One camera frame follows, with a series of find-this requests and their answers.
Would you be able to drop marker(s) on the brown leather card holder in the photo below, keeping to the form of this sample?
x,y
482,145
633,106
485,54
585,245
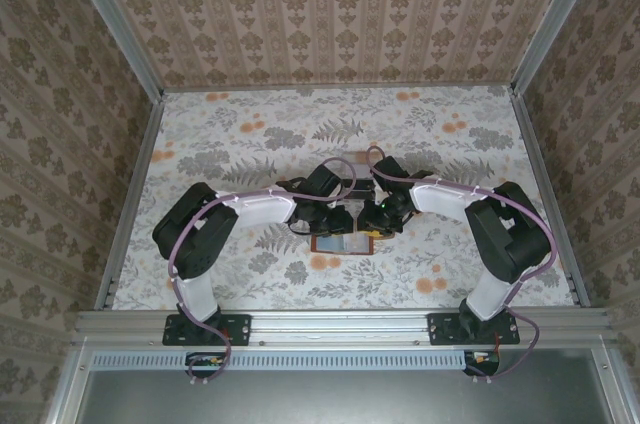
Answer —
x,y
330,245

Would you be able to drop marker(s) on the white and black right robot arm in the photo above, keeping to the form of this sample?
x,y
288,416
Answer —
x,y
440,199

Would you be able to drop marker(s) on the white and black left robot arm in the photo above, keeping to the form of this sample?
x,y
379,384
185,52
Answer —
x,y
260,209

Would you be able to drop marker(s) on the floral patterned table cover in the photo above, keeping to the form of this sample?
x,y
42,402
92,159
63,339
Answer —
x,y
225,119

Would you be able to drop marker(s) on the grey metal sheet panel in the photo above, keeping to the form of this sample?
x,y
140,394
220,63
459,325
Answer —
x,y
325,399

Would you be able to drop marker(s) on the black connector box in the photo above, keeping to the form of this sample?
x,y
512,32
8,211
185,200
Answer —
x,y
205,363
482,363

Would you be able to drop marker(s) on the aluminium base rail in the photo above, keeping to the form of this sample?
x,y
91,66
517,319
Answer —
x,y
340,326

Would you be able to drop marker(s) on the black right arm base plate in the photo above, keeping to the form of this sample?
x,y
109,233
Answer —
x,y
440,329

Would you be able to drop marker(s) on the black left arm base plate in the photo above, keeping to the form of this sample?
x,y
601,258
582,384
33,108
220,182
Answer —
x,y
240,329

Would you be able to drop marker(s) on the aluminium table side rail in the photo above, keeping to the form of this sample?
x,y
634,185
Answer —
x,y
548,194
134,194

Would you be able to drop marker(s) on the aluminium frame post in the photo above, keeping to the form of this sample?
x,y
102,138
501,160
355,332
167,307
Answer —
x,y
559,14
116,19

